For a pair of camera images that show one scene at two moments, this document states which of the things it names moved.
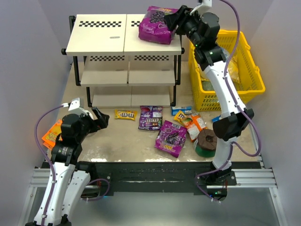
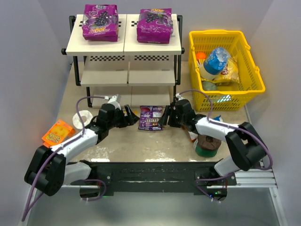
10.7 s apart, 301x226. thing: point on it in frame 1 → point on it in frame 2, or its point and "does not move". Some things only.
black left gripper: (94, 120) → (125, 116)
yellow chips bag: (233, 69) does not move
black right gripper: (181, 18) → (172, 115)
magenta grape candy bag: (154, 28) does not move
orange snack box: (49, 138) does not move
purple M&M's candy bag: (150, 117) does not move
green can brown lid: (207, 142) does not move
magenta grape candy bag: (170, 137) → (100, 22)
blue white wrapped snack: (217, 118) does not move
